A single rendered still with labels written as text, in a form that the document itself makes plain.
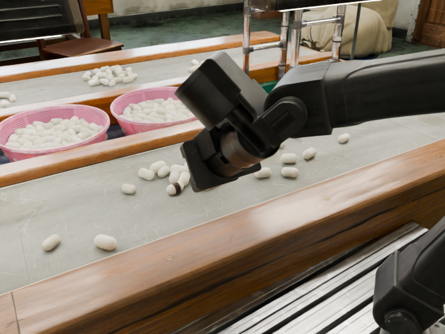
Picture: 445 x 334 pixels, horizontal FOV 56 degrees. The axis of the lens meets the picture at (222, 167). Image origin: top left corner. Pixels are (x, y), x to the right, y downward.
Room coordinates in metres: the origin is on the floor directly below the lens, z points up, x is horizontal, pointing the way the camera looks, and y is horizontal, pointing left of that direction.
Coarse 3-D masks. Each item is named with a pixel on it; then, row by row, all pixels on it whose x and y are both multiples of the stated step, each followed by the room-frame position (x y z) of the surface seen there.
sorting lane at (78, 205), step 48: (288, 144) 0.87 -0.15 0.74; (336, 144) 0.87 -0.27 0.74; (384, 144) 0.87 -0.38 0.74; (0, 192) 0.67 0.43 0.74; (48, 192) 0.67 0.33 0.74; (96, 192) 0.67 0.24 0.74; (144, 192) 0.67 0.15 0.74; (192, 192) 0.67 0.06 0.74; (240, 192) 0.67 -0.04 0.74; (288, 192) 0.67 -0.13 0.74; (0, 240) 0.53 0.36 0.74; (144, 240) 0.53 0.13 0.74; (0, 288) 0.43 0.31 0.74
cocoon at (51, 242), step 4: (52, 236) 0.52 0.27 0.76; (56, 236) 0.52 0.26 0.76; (44, 240) 0.51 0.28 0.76; (48, 240) 0.51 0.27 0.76; (52, 240) 0.51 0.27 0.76; (56, 240) 0.51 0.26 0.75; (44, 244) 0.50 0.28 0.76; (48, 244) 0.50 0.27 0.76; (52, 244) 0.51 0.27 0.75; (56, 244) 0.51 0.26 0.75; (44, 248) 0.50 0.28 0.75; (48, 248) 0.50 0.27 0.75; (52, 248) 0.51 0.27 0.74
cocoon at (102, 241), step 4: (96, 236) 0.52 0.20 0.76; (100, 236) 0.51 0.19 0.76; (104, 236) 0.51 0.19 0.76; (108, 236) 0.52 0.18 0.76; (96, 240) 0.51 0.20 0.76; (100, 240) 0.51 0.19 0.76; (104, 240) 0.51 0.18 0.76; (108, 240) 0.51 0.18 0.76; (112, 240) 0.51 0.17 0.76; (96, 244) 0.51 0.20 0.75; (100, 244) 0.50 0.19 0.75; (104, 244) 0.50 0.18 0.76; (108, 244) 0.50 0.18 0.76; (112, 244) 0.50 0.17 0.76; (116, 244) 0.51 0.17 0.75; (104, 248) 0.50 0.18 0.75; (108, 248) 0.50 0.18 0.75; (112, 248) 0.50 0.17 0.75
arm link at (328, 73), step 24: (288, 72) 0.44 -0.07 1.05; (312, 72) 0.41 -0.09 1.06; (336, 72) 0.39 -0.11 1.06; (360, 72) 0.38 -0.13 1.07; (384, 72) 0.37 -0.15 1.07; (408, 72) 0.36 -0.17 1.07; (432, 72) 0.36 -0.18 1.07; (312, 96) 0.38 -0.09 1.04; (336, 96) 0.37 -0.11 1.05; (360, 96) 0.37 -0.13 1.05; (384, 96) 0.37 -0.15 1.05; (408, 96) 0.36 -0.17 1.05; (432, 96) 0.35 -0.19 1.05; (312, 120) 0.38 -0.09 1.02; (336, 120) 0.37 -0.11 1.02; (360, 120) 0.37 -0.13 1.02
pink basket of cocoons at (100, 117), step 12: (36, 108) 1.02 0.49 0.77; (48, 108) 1.03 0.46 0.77; (60, 108) 1.04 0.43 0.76; (72, 108) 1.04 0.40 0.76; (84, 108) 1.04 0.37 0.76; (96, 108) 1.02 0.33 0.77; (12, 120) 0.96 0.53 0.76; (24, 120) 0.99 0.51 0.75; (36, 120) 1.01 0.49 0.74; (48, 120) 1.02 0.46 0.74; (96, 120) 1.01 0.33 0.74; (108, 120) 0.95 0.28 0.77; (0, 132) 0.91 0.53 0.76; (12, 132) 0.94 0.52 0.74; (0, 144) 0.81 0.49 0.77; (72, 144) 0.81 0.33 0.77; (84, 144) 0.84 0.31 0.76; (12, 156) 0.81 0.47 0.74; (24, 156) 0.80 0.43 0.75; (36, 156) 0.79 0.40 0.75
